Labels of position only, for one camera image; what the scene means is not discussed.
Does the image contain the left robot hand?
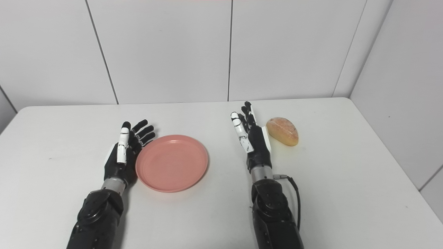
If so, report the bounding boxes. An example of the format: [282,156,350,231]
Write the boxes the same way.
[104,119,156,185]

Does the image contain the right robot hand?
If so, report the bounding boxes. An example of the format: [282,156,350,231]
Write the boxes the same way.
[230,101,273,173]

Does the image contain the golden bread roll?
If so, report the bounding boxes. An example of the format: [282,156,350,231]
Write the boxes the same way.
[266,117,299,147]

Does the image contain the pink plastic plate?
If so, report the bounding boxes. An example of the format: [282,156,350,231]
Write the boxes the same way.
[135,135,209,193]

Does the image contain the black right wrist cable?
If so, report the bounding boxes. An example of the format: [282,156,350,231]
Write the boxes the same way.
[273,174,301,231]

